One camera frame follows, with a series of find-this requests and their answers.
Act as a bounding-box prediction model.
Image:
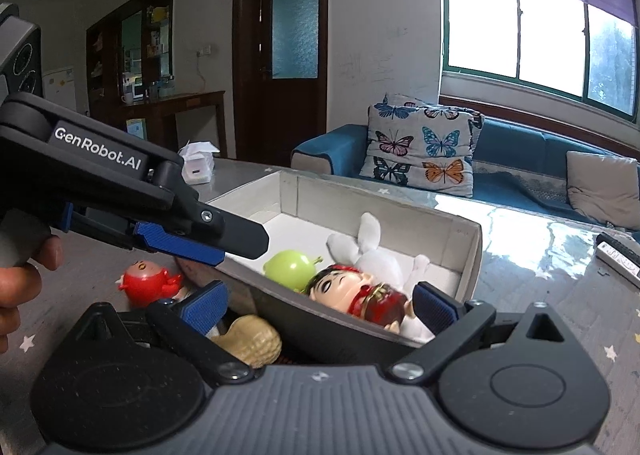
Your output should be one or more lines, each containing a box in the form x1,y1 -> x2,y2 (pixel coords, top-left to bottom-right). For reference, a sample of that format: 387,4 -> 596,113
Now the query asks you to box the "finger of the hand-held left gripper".
150,160 -> 269,258
72,207 -> 224,265

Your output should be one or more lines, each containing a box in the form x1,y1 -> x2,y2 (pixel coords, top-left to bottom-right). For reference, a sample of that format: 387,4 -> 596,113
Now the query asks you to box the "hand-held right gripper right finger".
387,281 -> 576,383

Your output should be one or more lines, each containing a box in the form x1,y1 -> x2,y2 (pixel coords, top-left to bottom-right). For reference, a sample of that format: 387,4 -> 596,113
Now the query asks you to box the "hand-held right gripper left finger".
65,281 -> 253,388

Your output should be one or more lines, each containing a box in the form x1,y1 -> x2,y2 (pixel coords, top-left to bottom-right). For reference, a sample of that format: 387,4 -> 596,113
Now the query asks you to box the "white cardboard box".
175,170 -> 483,348

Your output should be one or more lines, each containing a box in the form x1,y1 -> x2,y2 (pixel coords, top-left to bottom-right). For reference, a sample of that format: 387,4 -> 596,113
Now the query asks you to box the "black-haired doll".
305,265 -> 413,336

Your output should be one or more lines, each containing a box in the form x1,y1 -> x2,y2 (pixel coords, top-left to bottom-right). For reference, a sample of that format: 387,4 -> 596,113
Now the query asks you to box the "star-printed glass desktop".
0,157 -> 640,455

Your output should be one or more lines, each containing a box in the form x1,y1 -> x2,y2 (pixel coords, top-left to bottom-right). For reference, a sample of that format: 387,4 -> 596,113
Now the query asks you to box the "person's left hand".
0,234 -> 63,353

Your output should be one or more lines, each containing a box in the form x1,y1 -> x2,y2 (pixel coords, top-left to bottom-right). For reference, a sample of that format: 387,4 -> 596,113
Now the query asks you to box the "red round toy figure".
117,260 -> 183,308

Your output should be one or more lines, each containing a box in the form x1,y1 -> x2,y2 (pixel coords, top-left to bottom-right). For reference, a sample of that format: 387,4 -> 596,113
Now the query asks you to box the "beige peanut toy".
210,314 -> 282,368

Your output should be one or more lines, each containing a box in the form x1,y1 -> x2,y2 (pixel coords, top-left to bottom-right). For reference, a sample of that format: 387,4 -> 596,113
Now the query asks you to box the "green round toy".
263,250 -> 323,293

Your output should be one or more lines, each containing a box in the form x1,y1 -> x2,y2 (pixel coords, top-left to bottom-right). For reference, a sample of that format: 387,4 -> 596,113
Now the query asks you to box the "white plush rabbit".
326,212 -> 436,343

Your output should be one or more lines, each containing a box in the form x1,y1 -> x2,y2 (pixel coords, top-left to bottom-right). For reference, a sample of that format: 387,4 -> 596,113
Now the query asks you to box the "white tissue box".
178,139 -> 221,184

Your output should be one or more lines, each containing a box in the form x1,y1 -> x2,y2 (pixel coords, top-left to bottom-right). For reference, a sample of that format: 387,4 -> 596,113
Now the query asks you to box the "white refrigerator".
42,66 -> 77,112

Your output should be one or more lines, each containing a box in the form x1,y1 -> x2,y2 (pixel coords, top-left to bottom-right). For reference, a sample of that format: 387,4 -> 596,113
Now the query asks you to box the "dark wooden shelf cabinet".
85,0 -> 176,110

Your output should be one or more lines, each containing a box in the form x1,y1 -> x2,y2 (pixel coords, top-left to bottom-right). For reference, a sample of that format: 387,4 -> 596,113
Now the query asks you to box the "dark wooden side table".
120,91 -> 227,158

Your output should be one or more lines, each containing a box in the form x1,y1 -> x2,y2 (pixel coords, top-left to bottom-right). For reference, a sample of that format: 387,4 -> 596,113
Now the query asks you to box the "dark wooden door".
232,0 -> 331,168

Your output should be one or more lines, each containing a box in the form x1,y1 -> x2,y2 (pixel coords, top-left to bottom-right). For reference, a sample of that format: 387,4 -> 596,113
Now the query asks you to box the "butterfly print pillow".
359,94 -> 485,198

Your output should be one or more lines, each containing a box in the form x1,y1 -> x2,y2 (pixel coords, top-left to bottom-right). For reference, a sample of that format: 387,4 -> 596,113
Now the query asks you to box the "blue sofa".
291,117 -> 640,246

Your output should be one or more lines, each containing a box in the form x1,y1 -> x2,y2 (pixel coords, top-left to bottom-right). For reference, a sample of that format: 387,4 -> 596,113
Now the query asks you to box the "white remote control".
595,242 -> 640,290

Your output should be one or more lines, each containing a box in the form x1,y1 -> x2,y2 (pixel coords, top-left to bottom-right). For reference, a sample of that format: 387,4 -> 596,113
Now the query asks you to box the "black remote control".
602,232 -> 640,261

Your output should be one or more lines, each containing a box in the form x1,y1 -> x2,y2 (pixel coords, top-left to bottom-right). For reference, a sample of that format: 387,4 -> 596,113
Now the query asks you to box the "beige cushion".
566,151 -> 640,231

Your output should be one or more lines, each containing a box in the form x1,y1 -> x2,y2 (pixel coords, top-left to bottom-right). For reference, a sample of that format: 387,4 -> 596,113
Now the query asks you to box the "green-framed window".
440,0 -> 640,123

